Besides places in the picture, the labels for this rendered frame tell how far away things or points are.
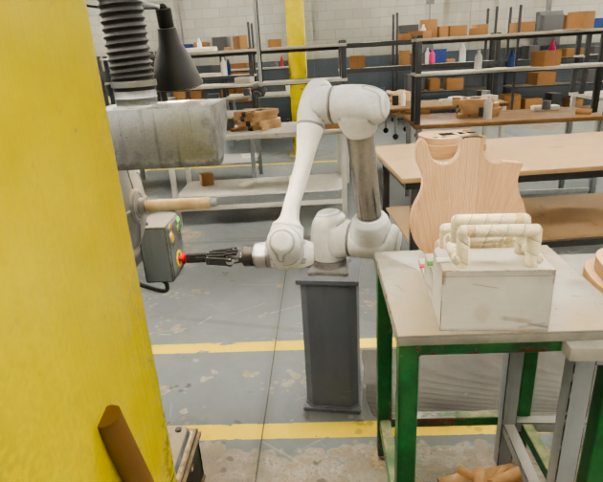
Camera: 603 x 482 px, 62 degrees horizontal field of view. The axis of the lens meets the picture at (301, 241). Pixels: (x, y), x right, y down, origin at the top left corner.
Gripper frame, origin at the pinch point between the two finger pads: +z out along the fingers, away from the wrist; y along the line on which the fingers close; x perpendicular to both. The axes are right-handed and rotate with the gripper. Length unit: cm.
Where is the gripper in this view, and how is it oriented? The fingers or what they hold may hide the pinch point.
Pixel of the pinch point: (196, 257)
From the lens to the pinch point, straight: 179.1
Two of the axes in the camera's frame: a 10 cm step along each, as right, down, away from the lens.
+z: -10.0, 0.4, 0.5
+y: 0.3, -3.6, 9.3
